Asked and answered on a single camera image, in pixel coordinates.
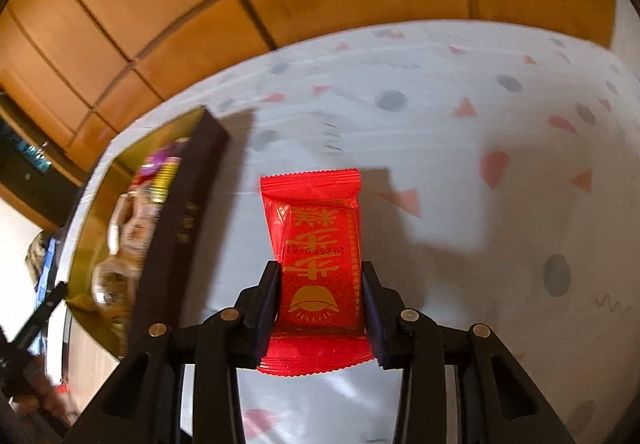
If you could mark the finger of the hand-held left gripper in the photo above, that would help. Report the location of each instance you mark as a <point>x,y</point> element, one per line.
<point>42,314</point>

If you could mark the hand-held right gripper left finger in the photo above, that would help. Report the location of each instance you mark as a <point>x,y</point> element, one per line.
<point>262,319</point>

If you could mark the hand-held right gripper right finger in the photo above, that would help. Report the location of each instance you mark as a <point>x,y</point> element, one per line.
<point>374,319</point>

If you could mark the tan snack packet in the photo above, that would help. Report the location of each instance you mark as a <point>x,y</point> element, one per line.
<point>112,294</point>

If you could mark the bright red snack packet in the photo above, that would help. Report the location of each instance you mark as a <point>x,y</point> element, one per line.
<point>320,249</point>

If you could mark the black and gold tin box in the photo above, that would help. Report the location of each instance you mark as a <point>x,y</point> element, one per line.
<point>175,234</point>

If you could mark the clear snack packet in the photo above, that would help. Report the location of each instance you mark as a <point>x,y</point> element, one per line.
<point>135,229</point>

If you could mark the purple snack packet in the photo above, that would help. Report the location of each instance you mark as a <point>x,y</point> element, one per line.
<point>160,157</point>

